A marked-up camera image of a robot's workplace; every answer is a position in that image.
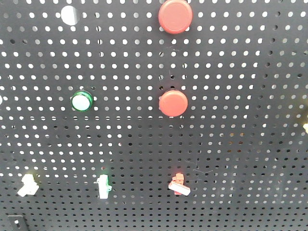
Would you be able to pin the lower red mushroom button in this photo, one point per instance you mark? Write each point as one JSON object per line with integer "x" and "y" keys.
{"x": 173, "y": 103}

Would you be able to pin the yellow toggle handle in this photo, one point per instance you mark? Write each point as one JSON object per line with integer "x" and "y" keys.
{"x": 305, "y": 127}

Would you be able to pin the green rotary knob switch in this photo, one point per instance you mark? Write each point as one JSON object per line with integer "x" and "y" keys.
{"x": 103, "y": 185}

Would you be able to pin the upper red mushroom button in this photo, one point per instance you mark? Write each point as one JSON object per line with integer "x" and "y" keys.
{"x": 175, "y": 16}

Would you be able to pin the red mushroom button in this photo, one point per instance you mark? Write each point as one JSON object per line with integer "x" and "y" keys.
{"x": 173, "y": 103}
{"x": 175, "y": 16}

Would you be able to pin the red rotary knob switch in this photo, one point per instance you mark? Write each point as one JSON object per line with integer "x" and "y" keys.
{"x": 177, "y": 185}

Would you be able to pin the yellow rotary knob switch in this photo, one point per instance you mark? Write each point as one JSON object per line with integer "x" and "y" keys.
{"x": 30, "y": 187}

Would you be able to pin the green round push button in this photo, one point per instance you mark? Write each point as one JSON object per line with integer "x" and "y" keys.
{"x": 82, "y": 100}

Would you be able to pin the black perforated pegboard panel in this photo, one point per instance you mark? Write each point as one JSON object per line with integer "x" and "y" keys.
{"x": 243, "y": 66}

